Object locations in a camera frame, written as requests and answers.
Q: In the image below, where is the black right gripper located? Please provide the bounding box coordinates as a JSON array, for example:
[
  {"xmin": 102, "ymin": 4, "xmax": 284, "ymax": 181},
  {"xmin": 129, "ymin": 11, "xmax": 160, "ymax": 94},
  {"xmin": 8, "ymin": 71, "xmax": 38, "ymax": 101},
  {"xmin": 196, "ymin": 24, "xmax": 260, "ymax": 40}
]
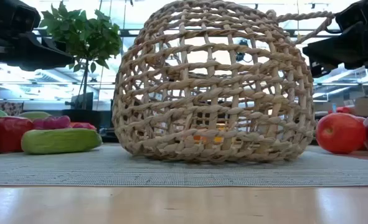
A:
[{"xmin": 302, "ymin": 21, "xmax": 368, "ymax": 78}]

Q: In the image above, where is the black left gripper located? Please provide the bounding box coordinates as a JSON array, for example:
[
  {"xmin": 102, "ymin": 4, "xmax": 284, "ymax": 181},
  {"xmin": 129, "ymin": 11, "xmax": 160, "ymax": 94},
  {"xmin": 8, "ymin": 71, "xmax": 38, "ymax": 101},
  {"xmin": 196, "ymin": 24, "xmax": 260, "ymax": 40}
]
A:
[{"xmin": 0, "ymin": 30, "xmax": 75, "ymax": 72}]

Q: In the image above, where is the green pear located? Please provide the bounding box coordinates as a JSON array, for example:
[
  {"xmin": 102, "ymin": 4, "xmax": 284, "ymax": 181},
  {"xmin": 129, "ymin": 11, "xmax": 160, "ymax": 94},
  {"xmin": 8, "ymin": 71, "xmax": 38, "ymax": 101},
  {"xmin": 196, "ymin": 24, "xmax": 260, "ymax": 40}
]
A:
[{"xmin": 17, "ymin": 111, "xmax": 53, "ymax": 121}]

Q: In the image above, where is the red pomegranate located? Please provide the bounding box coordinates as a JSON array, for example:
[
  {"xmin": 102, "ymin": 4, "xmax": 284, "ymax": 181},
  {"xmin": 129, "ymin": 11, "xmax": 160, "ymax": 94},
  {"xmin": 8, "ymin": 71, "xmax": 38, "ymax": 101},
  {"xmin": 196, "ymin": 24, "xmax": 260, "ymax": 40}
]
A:
[{"xmin": 315, "ymin": 112, "xmax": 367, "ymax": 155}]

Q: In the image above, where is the small red apple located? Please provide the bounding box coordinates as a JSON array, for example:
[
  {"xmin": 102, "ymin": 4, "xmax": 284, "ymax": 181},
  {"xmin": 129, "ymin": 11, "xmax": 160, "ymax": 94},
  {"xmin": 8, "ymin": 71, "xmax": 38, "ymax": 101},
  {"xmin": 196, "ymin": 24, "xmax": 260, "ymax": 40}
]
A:
[{"xmin": 0, "ymin": 116, "xmax": 34, "ymax": 154}]

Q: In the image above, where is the orange bell pepper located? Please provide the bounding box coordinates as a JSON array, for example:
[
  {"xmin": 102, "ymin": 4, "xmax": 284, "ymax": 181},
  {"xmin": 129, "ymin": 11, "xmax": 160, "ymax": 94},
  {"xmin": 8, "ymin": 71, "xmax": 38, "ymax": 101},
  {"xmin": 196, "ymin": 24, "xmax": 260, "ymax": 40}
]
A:
[{"xmin": 191, "ymin": 123, "xmax": 233, "ymax": 146}]

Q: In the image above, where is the woven straw basket with handles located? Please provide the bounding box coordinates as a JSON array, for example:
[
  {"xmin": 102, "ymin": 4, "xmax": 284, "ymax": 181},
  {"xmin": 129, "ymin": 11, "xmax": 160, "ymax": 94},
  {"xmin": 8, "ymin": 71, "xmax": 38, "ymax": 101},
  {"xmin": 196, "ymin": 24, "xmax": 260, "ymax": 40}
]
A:
[{"xmin": 111, "ymin": 0, "xmax": 336, "ymax": 164}]

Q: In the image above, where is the green potted plant, black pot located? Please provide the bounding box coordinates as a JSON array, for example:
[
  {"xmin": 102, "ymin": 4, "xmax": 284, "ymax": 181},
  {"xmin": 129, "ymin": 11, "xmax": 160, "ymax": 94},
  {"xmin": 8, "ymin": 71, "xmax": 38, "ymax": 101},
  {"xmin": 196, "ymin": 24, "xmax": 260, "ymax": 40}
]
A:
[{"xmin": 39, "ymin": 1, "xmax": 123, "ymax": 129}]

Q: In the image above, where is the red background item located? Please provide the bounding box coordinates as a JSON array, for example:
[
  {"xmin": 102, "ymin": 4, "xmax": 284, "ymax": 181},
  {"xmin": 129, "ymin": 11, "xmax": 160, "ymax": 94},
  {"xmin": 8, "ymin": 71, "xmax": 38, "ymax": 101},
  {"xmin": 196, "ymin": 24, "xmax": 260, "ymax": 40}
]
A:
[{"xmin": 328, "ymin": 106, "xmax": 353, "ymax": 114}]

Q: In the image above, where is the black equipment box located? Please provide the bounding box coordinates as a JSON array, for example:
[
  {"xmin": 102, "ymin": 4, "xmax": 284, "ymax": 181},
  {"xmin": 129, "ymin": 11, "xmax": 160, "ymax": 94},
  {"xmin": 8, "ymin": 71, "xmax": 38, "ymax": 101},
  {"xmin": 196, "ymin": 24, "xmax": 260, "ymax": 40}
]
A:
[{"xmin": 64, "ymin": 91, "xmax": 94, "ymax": 110}]

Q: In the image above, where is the patterned box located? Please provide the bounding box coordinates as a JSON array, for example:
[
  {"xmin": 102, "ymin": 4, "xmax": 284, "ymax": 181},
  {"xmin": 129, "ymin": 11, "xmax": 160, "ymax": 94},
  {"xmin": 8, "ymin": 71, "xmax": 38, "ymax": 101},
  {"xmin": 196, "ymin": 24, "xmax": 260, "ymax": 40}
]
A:
[{"xmin": 0, "ymin": 101, "xmax": 24, "ymax": 116}]

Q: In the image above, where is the purple grape bunch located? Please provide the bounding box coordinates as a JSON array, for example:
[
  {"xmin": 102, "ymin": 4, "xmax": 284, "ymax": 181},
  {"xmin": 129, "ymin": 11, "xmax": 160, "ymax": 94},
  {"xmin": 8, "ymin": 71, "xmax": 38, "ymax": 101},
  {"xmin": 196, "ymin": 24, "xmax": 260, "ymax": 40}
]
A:
[{"xmin": 31, "ymin": 115, "xmax": 72, "ymax": 131}]

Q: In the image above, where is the red and orange mango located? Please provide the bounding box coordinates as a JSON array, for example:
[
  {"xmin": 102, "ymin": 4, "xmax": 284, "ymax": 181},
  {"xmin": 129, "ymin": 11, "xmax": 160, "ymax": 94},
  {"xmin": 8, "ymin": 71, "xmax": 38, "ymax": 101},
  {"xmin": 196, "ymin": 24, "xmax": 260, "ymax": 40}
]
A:
[{"xmin": 68, "ymin": 121, "xmax": 97, "ymax": 131}]

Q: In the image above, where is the green cucumber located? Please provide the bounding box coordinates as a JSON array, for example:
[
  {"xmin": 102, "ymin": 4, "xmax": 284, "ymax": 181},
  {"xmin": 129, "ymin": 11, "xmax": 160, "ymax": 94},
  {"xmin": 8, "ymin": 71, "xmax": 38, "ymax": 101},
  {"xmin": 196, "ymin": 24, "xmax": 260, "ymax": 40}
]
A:
[{"xmin": 21, "ymin": 128, "xmax": 103, "ymax": 156}]

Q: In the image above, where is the grey woven placemat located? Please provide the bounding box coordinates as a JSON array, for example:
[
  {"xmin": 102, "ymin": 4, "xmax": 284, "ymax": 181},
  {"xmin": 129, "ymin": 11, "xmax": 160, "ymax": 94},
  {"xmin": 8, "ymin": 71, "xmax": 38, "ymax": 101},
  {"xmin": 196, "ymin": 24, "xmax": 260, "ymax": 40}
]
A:
[{"xmin": 0, "ymin": 143, "xmax": 368, "ymax": 187}]

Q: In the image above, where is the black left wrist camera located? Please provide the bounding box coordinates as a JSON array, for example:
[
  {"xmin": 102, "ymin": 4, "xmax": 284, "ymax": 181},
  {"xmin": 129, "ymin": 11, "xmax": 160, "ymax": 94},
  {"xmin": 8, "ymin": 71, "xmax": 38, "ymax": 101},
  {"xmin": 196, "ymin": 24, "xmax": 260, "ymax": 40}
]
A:
[{"xmin": 2, "ymin": 1, "xmax": 42, "ymax": 32}]

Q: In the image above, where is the black overhead frame beam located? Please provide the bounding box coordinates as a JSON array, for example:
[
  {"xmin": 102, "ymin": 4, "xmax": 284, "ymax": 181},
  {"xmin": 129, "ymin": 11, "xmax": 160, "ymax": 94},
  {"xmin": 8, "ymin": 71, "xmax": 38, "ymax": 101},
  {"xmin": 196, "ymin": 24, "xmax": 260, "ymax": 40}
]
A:
[{"xmin": 31, "ymin": 27, "xmax": 339, "ymax": 39}]

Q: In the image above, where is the black hanging camera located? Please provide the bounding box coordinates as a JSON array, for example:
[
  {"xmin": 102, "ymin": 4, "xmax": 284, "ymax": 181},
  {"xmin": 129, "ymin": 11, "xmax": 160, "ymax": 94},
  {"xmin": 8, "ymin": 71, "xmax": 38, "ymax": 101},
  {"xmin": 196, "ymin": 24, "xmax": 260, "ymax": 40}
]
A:
[{"xmin": 235, "ymin": 39, "xmax": 253, "ymax": 63}]

